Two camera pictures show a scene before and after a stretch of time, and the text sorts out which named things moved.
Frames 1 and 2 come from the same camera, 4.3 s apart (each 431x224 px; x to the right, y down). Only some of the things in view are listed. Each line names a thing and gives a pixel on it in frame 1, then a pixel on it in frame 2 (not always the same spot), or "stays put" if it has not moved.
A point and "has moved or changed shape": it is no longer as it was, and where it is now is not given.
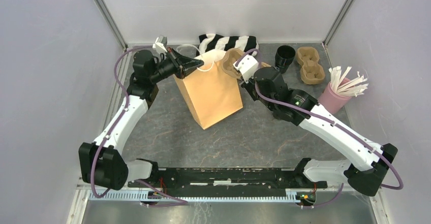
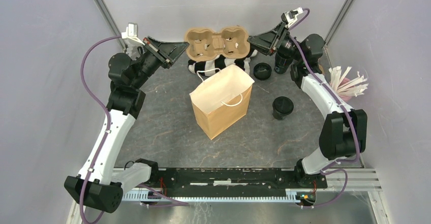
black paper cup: (284, 55) stays put
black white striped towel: (214, 41) -> (211, 67)
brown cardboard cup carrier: (229, 56) -> (204, 44)
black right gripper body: (250, 88) -> (284, 40)
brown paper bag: (213, 94) has moved or changed shape
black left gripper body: (170, 64) -> (156, 57)
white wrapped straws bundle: (355, 87) stays put
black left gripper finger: (185, 64) -> (168, 52)
